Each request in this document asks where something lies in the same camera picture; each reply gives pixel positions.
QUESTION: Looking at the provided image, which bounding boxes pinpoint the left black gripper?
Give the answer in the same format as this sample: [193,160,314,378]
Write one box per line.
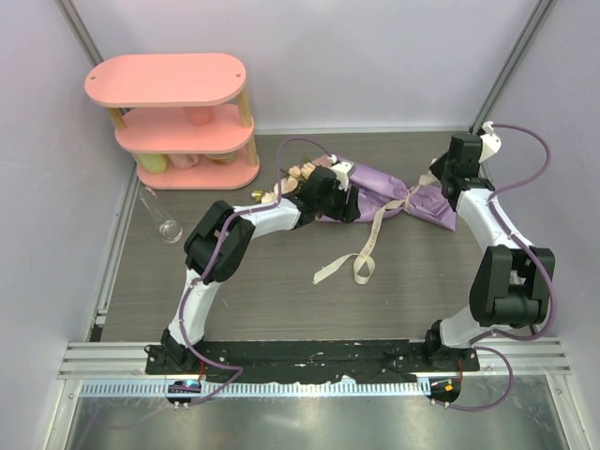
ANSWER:
[315,181,360,224]

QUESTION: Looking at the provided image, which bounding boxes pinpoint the pink flower bouquet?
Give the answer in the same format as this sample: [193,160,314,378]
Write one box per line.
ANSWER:
[251,157,331,204]

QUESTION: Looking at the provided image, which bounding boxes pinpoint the purple pink wrapping paper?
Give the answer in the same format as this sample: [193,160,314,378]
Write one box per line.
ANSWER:
[312,154,458,233]

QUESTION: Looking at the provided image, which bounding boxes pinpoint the cream printed ribbon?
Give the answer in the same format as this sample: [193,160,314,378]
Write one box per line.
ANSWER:
[312,173,436,285]

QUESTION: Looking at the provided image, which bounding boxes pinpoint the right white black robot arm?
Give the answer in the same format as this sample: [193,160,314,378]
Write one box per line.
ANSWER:
[423,130,555,370]

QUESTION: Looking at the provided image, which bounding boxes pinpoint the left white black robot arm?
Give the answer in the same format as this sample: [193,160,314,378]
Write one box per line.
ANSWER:
[147,162,360,374]

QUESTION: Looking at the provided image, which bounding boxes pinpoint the clear glass vase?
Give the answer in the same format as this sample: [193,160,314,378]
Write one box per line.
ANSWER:
[138,185,183,244]

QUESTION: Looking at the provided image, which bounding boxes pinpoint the orange patterned bowl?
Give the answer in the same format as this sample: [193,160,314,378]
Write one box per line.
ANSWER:
[205,150,237,165]

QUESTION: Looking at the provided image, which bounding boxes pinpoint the pink mug on shelf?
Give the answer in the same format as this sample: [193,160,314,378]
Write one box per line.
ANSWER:
[169,154,200,171]

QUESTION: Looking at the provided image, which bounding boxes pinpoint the pink cup on shelf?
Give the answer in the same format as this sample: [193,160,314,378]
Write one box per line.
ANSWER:
[186,106,215,127]

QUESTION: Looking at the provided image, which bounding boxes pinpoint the yellow green cup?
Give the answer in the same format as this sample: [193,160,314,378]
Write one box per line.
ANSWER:
[134,154,169,174]

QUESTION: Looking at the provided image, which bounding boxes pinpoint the pink three-tier shelf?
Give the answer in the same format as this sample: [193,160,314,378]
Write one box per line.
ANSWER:
[84,52,260,190]

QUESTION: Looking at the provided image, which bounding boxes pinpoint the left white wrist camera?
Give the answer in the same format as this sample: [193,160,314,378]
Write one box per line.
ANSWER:
[327,155,355,190]

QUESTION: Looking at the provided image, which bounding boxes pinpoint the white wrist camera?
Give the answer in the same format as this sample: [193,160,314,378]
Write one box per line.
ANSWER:
[477,121,502,164]
[327,155,355,190]

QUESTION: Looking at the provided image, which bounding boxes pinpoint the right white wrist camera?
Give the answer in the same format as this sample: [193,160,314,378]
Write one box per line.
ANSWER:
[477,121,502,164]

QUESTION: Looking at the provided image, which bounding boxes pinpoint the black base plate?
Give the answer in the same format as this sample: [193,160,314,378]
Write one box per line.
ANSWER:
[143,337,482,384]

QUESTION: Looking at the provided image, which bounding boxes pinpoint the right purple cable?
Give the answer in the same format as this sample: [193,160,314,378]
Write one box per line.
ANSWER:
[440,122,559,413]

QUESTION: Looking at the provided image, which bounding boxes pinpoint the aluminium frame rail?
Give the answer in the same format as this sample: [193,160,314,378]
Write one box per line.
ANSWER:
[58,337,570,404]

